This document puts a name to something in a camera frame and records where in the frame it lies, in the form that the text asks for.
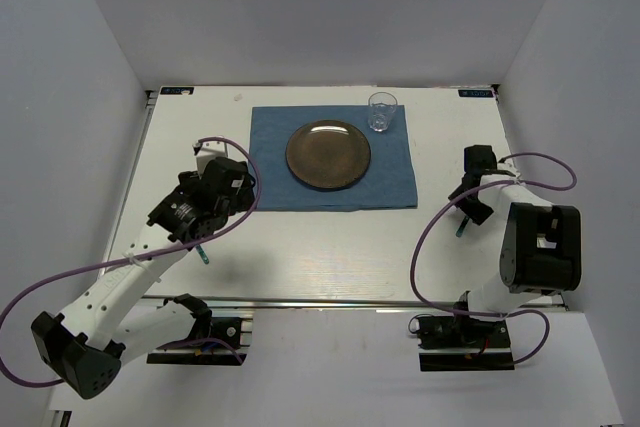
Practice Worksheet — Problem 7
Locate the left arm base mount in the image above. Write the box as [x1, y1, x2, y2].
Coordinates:
[146, 299, 253, 367]

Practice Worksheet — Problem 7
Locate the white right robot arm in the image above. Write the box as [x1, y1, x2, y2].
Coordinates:
[449, 145, 582, 346]

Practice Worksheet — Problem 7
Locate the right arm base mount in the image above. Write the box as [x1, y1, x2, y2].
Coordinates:
[408, 314, 515, 372]

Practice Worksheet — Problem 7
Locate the fork with green handle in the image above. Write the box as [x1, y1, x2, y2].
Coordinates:
[195, 244, 210, 265]

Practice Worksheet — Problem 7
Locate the knife with green handle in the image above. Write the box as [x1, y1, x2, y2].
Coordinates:
[455, 216, 470, 238]

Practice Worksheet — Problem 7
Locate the blue label sticker left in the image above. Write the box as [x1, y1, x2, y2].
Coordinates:
[159, 86, 194, 96]

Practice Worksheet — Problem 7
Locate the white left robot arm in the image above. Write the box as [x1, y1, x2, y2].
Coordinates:
[31, 156, 255, 399]

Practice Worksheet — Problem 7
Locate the clear drinking glass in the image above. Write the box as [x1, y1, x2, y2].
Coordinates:
[368, 92, 398, 132]

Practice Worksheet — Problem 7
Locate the blue cloth napkin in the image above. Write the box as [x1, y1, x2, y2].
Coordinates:
[249, 105, 418, 212]

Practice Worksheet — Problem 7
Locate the dark round plate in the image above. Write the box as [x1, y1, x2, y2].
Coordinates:
[285, 119, 372, 191]

